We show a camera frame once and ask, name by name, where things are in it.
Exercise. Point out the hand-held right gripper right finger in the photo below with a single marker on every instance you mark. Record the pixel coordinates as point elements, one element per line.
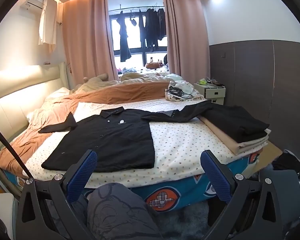
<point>215,177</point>

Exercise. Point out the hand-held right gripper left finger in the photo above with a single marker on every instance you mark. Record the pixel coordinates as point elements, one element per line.
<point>82,172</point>

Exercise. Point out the black short-sleeved button shirt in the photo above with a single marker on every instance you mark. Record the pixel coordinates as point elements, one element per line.
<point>110,140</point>

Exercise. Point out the pile of black and white clothes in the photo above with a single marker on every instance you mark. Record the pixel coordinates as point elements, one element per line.
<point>290,162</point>

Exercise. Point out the blue patterned mattress cover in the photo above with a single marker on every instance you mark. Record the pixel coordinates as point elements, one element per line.
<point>180,192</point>

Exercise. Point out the folded beige cloth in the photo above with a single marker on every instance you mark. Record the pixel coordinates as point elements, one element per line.
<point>222,137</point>

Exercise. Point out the bed with dotted sheet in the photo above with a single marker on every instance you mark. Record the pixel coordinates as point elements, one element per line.
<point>180,142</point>

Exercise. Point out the grey shaggy rug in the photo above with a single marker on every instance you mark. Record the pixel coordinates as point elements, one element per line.
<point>185,220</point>

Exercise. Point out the person's leg in grey pants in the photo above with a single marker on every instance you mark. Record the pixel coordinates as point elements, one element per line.
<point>120,212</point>

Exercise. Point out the brown cardboard sheet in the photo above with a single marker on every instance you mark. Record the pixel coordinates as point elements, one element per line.
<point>267,155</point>

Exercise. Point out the folded white cloth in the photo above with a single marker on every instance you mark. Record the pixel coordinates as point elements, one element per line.
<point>267,133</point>

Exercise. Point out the patterned cream cloth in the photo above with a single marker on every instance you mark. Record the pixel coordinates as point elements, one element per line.
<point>197,96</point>

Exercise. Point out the pale green nightstand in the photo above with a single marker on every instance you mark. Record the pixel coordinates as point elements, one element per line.
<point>210,93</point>

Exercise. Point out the white side table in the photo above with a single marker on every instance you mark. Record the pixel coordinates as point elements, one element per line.
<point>2,212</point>

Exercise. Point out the beige plush toy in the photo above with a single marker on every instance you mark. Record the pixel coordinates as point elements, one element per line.
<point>95,82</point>

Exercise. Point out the orange-brown blanket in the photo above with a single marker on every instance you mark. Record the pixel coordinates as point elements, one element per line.
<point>130,95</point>

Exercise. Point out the green item on nightstand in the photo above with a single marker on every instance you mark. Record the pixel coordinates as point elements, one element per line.
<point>202,81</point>

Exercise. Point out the cream padded headboard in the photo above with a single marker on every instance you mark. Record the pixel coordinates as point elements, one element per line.
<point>15,97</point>

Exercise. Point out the pale mint cloth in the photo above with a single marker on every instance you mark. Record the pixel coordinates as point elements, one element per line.
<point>176,77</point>

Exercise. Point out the blue plush toys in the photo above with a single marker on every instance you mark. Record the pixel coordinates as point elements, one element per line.
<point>127,70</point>

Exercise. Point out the beige duvet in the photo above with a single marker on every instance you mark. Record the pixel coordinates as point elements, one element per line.
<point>145,78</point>

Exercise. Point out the brown cushion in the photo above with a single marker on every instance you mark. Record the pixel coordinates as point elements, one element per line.
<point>152,65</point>

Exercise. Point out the pink curtain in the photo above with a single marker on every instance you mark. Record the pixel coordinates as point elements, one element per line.
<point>90,42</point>
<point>187,37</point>

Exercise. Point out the black hanging trousers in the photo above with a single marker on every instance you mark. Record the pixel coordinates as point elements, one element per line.
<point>123,42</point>

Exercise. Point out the white hanging shirt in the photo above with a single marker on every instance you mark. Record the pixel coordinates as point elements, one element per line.
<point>47,27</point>

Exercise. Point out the dark hanging coats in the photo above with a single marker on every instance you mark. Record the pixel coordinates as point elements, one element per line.
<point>152,30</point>

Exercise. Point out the small dark hanging item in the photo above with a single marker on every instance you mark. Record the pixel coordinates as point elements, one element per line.
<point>133,22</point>

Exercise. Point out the metal clothes rail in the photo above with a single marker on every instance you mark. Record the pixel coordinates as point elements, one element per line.
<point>130,8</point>

